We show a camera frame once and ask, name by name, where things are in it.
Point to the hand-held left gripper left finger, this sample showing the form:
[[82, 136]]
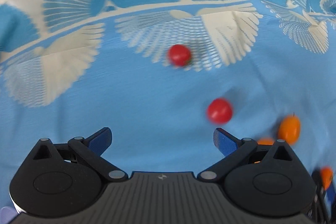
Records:
[[101, 141]]

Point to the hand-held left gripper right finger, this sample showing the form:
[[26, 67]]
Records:
[[224, 142]]

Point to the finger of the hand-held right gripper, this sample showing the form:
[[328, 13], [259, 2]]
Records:
[[320, 203]]

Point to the red cherry tomato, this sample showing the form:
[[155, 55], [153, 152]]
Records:
[[179, 55], [219, 110]]

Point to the orange kumquat with stem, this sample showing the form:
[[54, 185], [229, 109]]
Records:
[[288, 129]]

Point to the blue white fan-print cloth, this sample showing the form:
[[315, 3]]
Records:
[[131, 108]]

